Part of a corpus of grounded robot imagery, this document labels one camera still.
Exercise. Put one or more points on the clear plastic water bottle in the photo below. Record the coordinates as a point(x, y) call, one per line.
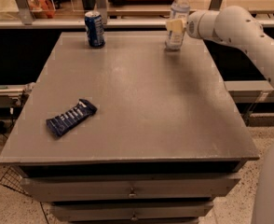
point(176, 24)

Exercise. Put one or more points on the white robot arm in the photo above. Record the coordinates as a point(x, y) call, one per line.
point(237, 28)

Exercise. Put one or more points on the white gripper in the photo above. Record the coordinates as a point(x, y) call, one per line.
point(193, 26)

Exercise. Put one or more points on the blue rxbar snack bar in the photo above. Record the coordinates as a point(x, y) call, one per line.
point(65, 122)

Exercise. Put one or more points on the black wire grid panel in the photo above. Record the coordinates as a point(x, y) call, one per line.
point(12, 180)

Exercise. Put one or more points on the lower grey drawer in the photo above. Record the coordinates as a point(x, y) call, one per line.
point(130, 211)

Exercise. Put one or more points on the grey drawer cabinet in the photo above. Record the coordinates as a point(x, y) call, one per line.
point(158, 113)

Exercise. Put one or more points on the blue soda can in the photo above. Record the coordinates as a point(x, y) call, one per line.
point(94, 28)

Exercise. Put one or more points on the upper grey drawer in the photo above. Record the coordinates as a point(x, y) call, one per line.
point(129, 187)

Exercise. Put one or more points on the grey drawer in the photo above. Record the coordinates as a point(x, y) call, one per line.
point(130, 211)
point(129, 187)

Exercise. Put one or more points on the orange snack bag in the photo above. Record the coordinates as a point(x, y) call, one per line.
point(42, 6)

